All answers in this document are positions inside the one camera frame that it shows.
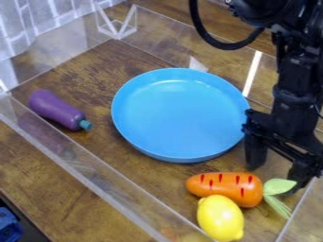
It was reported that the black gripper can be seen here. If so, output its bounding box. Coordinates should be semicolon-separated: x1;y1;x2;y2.
242;86;323;195

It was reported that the orange toy carrot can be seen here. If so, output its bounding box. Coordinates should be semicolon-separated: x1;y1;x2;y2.
186;172;297;219

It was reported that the blue round plate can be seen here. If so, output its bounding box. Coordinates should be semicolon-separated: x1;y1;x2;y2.
111;68;250;163

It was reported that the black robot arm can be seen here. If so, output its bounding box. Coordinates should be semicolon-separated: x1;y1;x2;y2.
230;0;323;194

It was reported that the yellow toy lemon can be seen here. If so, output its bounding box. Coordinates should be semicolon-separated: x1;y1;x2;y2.
197;195;245;242

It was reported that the purple toy eggplant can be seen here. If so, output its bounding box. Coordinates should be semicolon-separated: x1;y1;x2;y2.
28;90;92;130

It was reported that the blue object at corner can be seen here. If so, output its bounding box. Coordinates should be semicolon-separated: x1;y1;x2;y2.
0;207;23;242

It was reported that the clear acrylic enclosure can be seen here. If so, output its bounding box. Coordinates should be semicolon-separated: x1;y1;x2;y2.
0;0;323;242

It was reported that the black cable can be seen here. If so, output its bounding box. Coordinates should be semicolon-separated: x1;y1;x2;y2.
187;0;266;51

